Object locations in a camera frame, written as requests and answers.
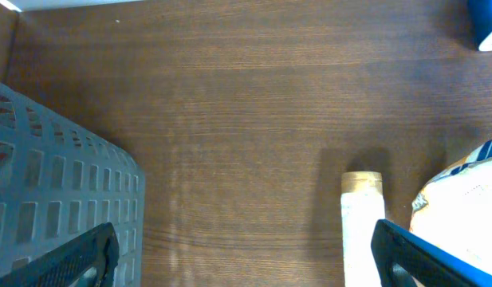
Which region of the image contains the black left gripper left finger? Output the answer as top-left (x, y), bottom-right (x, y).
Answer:
top-left (0, 222), bottom-right (120, 287)

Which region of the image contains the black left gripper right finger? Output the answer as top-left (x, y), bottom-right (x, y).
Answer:
top-left (371, 219), bottom-right (492, 287)

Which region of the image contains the grey plastic mesh basket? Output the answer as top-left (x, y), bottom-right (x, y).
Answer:
top-left (0, 83), bottom-right (146, 286)

